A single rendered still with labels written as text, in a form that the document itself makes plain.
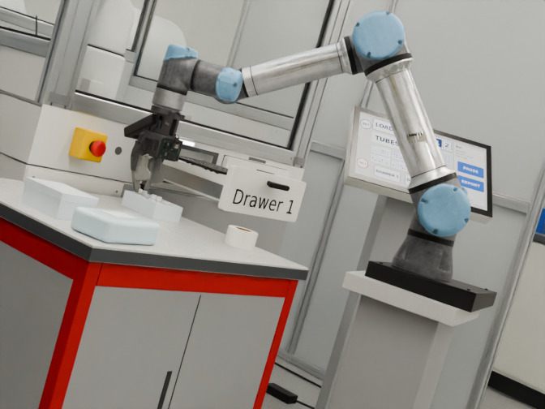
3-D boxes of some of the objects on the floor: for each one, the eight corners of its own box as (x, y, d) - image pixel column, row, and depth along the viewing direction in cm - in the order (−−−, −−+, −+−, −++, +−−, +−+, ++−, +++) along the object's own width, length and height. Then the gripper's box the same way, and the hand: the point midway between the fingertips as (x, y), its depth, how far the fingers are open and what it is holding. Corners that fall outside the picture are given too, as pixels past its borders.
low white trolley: (217, 582, 205) (309, 268, 199) (-20, 655, 157) (92, 245, 151) (70, 468, 241) (144, 201, 236) (-158, 500, 194) (-72, 165, 188)
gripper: (164, 109, 205) (139, 196, 207) (195, 117, 213) (170, 202, 215) (141, 101, 211) (118, 187, 213) (172, 110, 218) (148, 193, 220)
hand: (139, 187), depth 215 cm, fingers closed, pressing on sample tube
